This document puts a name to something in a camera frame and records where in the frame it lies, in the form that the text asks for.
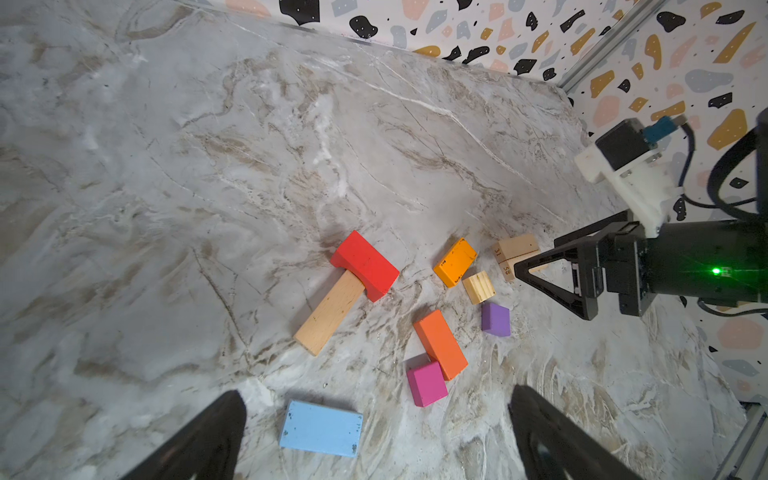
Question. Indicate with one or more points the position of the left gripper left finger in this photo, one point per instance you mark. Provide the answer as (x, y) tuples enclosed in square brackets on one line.
[(205, 448)]

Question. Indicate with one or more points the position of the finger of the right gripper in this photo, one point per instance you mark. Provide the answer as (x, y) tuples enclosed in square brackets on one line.
[(597, 231), (569, 274)]

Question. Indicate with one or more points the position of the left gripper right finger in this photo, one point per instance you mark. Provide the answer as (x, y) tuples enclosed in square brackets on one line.
[(551, 446)]

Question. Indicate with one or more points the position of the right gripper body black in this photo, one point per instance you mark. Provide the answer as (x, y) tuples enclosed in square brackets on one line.
[(720, 262)]

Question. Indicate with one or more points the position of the light blue wood block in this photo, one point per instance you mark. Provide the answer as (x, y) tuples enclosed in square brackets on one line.
[(321, 429)]

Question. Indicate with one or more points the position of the orange-red wood block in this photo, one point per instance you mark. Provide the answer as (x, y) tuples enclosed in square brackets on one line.
[(440, 344)]

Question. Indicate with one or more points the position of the yellow-orange wood block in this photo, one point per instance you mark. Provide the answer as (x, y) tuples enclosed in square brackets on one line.
[(455, 263)]

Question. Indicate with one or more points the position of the long natural wood block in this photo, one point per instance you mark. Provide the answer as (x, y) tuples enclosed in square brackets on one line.
[(326, 318)]

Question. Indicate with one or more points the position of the red wood block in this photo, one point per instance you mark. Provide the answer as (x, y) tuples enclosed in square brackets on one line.
[(358, 256)]

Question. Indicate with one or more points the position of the purple wood cube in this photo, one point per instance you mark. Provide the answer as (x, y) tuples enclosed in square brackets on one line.
[(496, 320)]

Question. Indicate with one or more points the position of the small natural wood cube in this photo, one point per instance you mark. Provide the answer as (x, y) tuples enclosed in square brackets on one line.
[(479, 287)]

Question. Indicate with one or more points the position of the magenta wood cube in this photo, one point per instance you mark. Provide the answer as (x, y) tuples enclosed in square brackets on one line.
[(427, 384)]

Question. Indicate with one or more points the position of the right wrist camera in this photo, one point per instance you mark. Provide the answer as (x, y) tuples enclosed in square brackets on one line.
[(628, 157)]

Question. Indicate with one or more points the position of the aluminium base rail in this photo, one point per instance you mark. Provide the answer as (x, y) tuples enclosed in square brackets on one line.
[(747, 459)]

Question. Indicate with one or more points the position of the right frame aluminium post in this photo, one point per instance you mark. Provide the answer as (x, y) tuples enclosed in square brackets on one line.
[(610, 41)]

